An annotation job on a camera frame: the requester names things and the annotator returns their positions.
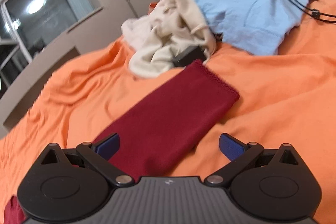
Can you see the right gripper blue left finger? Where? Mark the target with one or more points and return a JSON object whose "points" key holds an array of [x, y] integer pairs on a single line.
{"points": [[97, 155]]}

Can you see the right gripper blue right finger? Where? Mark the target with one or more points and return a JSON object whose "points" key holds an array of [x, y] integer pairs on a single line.
{"points": [[242, 157]]}

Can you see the dark red sweater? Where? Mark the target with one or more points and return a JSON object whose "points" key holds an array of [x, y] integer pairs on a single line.
{"points": [[158, 121]]}

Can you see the orange bed sheet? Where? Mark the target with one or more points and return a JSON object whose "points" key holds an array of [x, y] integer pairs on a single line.
{"points": [[287, 98]]}

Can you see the dark grey box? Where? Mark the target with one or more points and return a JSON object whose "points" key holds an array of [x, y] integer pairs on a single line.
{"points": [[189, 55]]}

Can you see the light blue garment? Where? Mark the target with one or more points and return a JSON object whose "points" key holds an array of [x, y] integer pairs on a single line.
{"points": [[255, 26]]}

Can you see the cream white garment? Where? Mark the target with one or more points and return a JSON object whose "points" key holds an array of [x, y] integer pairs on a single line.
{"points": [[171, 27]]}

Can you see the window with white frame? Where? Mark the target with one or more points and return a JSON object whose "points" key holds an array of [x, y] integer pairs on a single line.
{"points": [[27, 27]]}

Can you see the grey wall cabinet unit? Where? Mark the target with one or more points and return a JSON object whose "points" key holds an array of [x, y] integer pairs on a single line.
{"points": [[93, 32]]}

